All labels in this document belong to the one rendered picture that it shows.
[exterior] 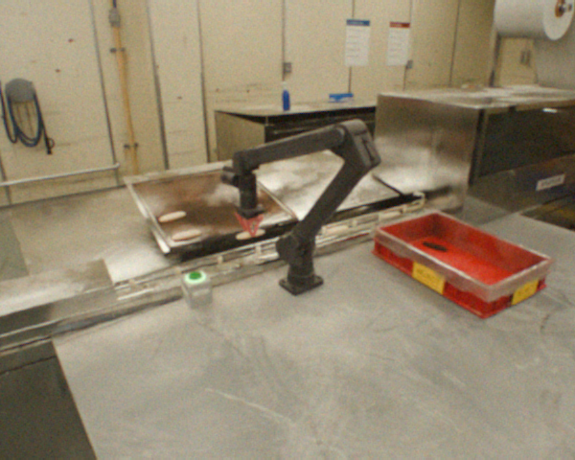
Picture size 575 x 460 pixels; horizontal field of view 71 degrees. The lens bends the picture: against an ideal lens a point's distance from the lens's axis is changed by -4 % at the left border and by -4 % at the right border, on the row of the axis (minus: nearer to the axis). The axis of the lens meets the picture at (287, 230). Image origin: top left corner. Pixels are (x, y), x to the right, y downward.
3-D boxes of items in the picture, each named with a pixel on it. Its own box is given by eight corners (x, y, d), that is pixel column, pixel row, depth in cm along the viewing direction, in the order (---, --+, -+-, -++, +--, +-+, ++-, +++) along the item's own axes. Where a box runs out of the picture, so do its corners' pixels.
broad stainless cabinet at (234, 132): (266, 241, 346) (264, 116, 305) (218, 203, 428) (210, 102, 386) (426, 199, 438) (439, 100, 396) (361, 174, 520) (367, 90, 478)
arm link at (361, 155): (374, 160, 92) (395, 152, 99) (334, 119, 96) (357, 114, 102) (287, 267, 123) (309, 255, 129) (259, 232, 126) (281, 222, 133)
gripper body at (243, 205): (246, 218, 129) (245, 195, 126) (233, 208, 137) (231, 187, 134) (265, 214, 132) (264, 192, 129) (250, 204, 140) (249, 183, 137)
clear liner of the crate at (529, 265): (484, 323, 108) (492, 291, 104) (366, 251, 146) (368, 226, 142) (552, 287, 123) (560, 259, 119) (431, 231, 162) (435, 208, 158)
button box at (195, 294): (190, 321, 117) (185, 287, 112) (181, 307, 123) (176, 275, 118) (217, 312, 121) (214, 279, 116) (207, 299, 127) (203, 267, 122)
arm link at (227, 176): (239, 156, 122) (259, 151, 128) (214, 150, 129) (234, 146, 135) (241, 195, 127) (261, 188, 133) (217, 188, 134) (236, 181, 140)
